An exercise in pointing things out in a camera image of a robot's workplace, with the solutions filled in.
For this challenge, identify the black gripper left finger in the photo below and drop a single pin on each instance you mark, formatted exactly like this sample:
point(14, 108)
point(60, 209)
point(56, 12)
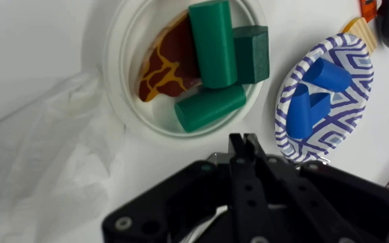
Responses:
point(248, 201)

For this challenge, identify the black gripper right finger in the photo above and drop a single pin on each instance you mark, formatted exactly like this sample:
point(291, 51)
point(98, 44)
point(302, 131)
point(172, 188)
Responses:
point(302, 211)

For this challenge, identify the green cylinder block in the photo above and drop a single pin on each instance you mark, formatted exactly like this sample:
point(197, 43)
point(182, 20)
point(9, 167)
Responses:
point(213, 32)
point(209, 105)

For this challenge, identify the blue patterned paper plate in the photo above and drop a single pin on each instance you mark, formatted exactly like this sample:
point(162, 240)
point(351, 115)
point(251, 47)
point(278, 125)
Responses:
point(348, 107)

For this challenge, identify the blue cylinder block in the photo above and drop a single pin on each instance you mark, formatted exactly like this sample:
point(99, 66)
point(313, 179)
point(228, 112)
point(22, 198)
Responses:
point(329, 76)

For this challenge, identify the brown giraffe pattern block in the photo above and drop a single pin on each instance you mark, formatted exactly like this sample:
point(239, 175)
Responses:
point(171, 65)

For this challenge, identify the green rectangular block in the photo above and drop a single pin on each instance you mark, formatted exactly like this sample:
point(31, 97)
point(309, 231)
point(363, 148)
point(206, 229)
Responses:
point(252, 53)

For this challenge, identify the crumpled clear plastic wrap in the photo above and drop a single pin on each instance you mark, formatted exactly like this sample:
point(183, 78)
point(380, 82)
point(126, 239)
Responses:
point(56, 155)

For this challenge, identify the white plate with blocks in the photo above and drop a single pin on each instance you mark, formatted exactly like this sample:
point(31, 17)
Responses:
point(135, 28)

